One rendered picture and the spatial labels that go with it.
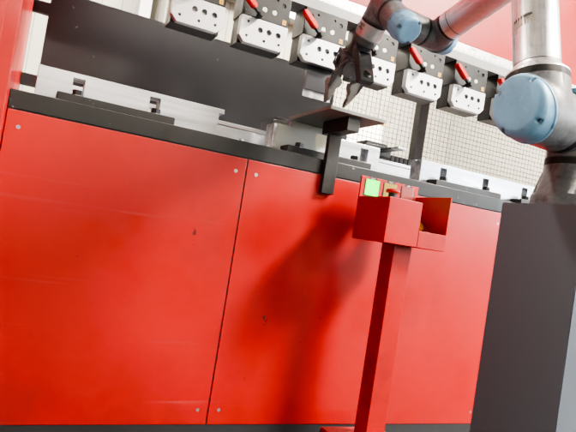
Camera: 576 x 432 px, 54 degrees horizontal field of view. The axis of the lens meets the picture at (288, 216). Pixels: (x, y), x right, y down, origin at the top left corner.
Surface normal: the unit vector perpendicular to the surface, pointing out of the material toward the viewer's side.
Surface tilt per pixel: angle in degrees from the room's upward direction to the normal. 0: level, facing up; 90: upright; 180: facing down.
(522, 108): 97
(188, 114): 90
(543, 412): 90
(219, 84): 90
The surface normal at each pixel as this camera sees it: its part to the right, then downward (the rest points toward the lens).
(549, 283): -0.84, -0.15
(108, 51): 0.43, 0.04
